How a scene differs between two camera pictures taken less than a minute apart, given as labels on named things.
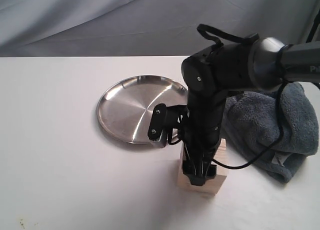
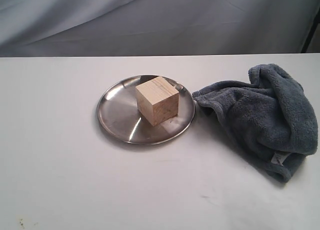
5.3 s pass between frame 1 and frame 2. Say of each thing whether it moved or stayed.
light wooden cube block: moved
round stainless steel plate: stayed
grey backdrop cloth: stayed
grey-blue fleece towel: stayed
